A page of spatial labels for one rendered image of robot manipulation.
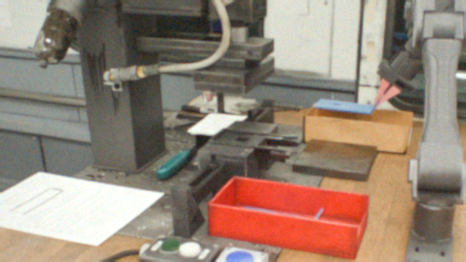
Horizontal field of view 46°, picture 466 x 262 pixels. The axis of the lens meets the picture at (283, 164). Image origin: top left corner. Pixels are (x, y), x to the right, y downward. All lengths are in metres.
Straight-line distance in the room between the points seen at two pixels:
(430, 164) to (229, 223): 0.34
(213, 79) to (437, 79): 0.39
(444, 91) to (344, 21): 0.75
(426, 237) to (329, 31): 0.90
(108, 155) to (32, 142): 1.18
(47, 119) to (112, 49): 1.17
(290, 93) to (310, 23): 0.22
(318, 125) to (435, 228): 0.51
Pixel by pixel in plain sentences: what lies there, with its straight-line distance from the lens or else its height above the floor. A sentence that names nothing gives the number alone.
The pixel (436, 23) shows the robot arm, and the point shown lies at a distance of 1.01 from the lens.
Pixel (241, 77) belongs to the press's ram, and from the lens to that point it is 0.98.
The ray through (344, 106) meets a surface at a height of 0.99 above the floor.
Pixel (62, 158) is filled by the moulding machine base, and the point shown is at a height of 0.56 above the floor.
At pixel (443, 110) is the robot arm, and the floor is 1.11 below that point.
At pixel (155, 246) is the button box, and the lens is 0.86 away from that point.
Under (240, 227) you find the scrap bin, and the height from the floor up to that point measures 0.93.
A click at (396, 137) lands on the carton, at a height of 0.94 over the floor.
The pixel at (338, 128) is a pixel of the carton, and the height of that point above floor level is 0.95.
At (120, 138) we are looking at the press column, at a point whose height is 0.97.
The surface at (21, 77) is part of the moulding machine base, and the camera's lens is 2.31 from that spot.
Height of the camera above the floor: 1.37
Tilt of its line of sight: 23 degrees down
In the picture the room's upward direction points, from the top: 1 degrees clockwise
